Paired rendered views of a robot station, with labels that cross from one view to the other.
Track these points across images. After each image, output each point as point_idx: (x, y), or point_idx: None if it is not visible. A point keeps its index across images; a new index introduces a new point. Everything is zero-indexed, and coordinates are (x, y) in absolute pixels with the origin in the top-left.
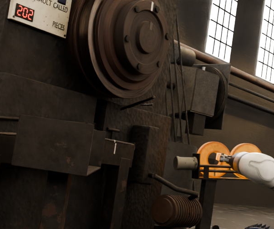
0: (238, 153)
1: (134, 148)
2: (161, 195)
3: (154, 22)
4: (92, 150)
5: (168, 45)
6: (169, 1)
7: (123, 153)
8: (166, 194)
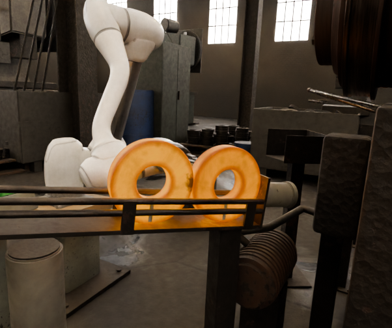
0: (182, 146)
1: None
2: (283, 232)
3: None
4: (292, 150)
5: (316, 0)
6: None
7: None
8: (276, 230)
